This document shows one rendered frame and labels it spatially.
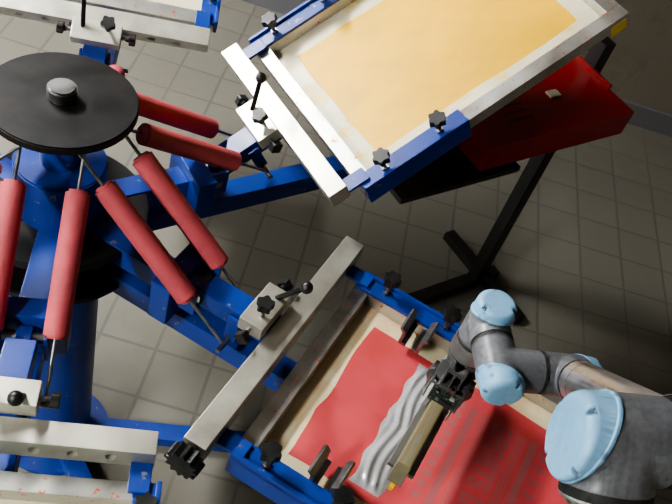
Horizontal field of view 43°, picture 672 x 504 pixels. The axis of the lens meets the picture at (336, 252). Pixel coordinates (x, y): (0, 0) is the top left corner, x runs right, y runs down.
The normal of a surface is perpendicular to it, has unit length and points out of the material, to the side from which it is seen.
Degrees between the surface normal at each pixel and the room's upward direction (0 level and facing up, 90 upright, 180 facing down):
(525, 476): 0
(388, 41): 32
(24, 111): 0
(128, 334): 0
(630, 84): 90
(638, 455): 44
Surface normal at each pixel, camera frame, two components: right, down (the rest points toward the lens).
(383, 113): -0.23, -0.43
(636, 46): -0.17, 0.69
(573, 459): -0.95, -0.25
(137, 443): 0.24, -0.66
